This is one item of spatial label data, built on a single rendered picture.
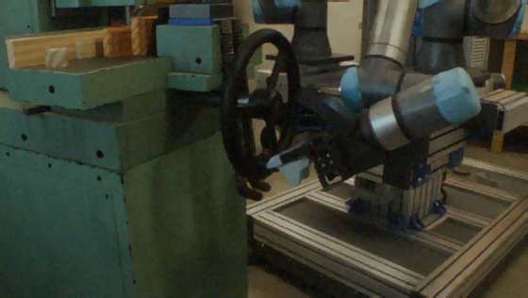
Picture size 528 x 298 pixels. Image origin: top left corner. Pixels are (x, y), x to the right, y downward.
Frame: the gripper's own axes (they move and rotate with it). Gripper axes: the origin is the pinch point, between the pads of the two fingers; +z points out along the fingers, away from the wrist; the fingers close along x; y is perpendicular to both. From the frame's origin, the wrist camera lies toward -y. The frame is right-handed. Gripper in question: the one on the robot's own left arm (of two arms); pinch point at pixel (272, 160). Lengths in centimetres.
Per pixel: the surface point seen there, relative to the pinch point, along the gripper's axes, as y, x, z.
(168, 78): -22.4, 1.0, 13.8
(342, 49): -39, 345, 101
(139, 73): -24.5, -6.5, 13.1
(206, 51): -23.1, 3.0, 4.2
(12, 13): -56, -2, 45
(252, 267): 41, 70, 75
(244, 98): -12.4, 7.5, 4.2
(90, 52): -34.8, -4.0, 25.0
